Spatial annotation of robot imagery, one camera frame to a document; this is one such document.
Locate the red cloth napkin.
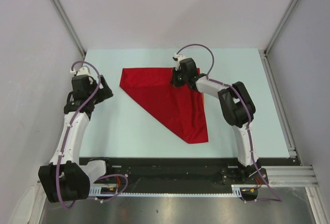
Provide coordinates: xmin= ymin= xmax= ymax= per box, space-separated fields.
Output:
xmin=120 ymin=67 xmax=209 ymax=144

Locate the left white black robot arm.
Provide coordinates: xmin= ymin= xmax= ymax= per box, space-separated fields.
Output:
xmin=38 ymin=74 xmax=114 ymax=203

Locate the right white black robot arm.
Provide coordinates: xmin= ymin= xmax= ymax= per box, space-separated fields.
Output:
xmin=171 ymin=55 xmax=261 ymax=183

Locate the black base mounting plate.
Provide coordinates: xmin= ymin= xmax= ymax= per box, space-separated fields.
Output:
xmin=101 ymin=157 xmax=256 ymax=194

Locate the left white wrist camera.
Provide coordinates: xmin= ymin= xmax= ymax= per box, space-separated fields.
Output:
xmin=70 ymin=66 xmax=93 ymax=78

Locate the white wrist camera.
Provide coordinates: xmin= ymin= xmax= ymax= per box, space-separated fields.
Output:
xmin=172 ymin=54 xmax=187 ymax=67
xmin=70 ymin=66 xmax=93 ymax=78

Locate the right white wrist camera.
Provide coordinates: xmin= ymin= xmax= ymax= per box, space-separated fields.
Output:
xmin=172 ymin=54 xmax=187 ymax=67

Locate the right side aluminium rail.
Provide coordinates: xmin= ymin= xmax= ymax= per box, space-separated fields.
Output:
xmin=259 ymin=50 xmax=299 ymax=158

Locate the aluminium rail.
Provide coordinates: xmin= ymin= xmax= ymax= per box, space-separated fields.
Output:
xmin=36 ymin=165 xmax=317 ymax=186
xmin=259 ymin=50 xmax=299 ymax=158

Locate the left aluminium frame post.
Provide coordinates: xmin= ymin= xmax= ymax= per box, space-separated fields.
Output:
xmin=50 ymin=0 xmax=87 ymax=59

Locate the aluminium frame post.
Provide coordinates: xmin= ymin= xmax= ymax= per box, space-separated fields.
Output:
xmin=50 ymin=0 xmax=87 ymax=59
xmin=263 ymin=0 xmax=300 ymax=57

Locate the white slotted cable duct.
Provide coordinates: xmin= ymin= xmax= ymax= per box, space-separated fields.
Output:
xmin=88 ymin=185 xmax=257 ymax=199

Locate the right aluminium frame post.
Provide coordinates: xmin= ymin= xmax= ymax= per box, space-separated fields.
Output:
xmin=263 ymin=0 xmax=300 ymax=57

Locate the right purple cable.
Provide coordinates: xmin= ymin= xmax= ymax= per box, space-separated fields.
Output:
xmin=176 ymin=44 xmax=282 ymax=202

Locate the front aluminium rail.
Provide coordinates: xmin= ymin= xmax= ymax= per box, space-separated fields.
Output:
xmin=36 ymin=165 xmax=317 ymax=186

